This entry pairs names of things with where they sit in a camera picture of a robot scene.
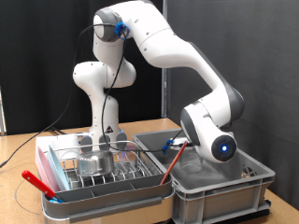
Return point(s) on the light blue plate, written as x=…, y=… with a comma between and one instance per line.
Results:
x=59, y=171

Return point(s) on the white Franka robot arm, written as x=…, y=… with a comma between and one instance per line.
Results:
x=174, y=46

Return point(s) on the white plastic tray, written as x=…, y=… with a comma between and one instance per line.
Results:
x=49, y=143

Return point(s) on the metal frame strip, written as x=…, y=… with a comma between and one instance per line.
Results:
x=2, y=118

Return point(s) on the grey rubber rack knob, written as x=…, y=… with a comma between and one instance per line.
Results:
x=121, y=140
x=106, y=144
x=86, y=144

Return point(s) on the white dish drying rack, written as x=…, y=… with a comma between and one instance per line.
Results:
x=109, y=199

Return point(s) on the stainless steel pot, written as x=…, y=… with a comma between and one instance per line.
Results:
x=95, y=163

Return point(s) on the blue utensil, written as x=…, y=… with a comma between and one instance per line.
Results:
x=56, y=199

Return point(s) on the dark grey backdrop curtain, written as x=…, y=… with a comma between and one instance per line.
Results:
x=264, y=46

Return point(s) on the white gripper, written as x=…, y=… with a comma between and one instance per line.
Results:
x=183, y=142

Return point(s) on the metal background pole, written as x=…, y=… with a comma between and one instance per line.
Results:
x=164, y=93

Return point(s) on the brown wooden spoon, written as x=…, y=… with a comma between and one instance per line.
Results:
x=173, y=163

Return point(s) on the black backdrop curtain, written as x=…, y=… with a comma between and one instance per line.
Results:
x=25, y=46

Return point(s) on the grey plastic crate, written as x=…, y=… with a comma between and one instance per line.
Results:
x=218, y=199

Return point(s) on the pink plate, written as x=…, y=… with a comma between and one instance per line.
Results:
x=44, y=169

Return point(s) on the clear wine glass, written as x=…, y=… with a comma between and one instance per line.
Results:
x=191, y=165

